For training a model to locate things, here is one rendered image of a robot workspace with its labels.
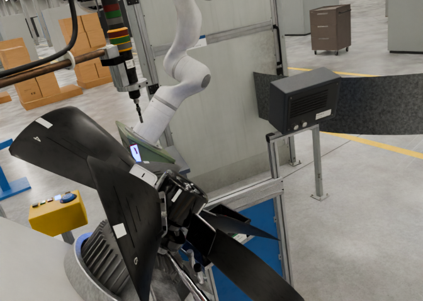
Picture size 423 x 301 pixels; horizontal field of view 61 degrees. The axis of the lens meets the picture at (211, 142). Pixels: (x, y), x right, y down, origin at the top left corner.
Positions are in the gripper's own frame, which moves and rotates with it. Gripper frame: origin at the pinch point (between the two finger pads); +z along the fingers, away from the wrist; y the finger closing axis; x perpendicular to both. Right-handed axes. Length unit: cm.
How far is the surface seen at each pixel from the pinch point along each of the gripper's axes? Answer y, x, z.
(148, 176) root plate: 2.9, -40.3, 15.1
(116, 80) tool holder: 3.6, -18.1, 11.6
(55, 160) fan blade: 20.2, -30.3, 14.5
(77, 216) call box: 24, -64, -21
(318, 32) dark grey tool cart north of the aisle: -463, -119, -516
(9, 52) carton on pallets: 107, -49, -737
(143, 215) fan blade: 8, -36, 38
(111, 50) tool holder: 3.2, -11.8, 13.5
